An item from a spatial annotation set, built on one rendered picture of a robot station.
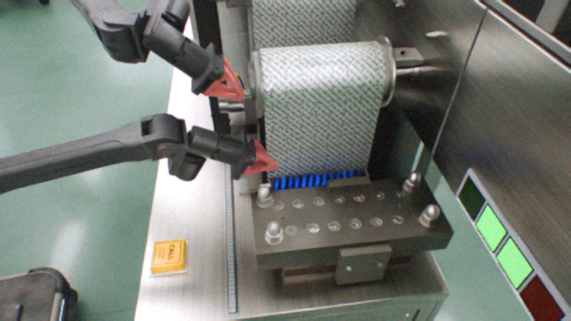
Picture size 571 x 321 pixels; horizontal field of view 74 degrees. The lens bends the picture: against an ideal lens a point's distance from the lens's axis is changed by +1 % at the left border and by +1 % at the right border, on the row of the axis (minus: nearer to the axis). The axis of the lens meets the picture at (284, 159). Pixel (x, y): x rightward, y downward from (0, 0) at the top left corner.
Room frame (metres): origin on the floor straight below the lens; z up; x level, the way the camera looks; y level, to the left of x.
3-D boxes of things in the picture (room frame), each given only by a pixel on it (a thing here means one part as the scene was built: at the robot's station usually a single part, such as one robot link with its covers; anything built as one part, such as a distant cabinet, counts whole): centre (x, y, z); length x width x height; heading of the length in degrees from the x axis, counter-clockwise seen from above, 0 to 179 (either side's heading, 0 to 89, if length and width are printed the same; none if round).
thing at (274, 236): (0.44, 0.02, 1.05); 0.04 x 0.04 x 0.04
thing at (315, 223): (0.51, -0.13, 1.00); 0.40 x 0.16 x 0.06; 98
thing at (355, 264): (0.42, -0.16, 0.96); 0.10 x 0.03 x 0.11; 98
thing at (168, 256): (0.48, 0.26, 0.91); 0.07 x 0.07 x 0.02; 8
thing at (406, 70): (0.70, -0.24, 1.25); 0.07 x 0.04 x 0.04; 98
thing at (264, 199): (0.53, 0.04, 1.05); 0.04 x 0.04 x 0.04
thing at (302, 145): (0.62, -0.08, 1.11); 0.23 x 0.01 x 0.18; 98
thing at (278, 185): (0.60, -0.08, 1.03); 0.21 x 0.04 x 0.03; 98
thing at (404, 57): (0.70, -0.24, 1.28); 0.06 x 0.05 x 0.02; 98
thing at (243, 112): (0.69, 0.10, 1.05); 0.06 x 0.05 x 0.31; 98
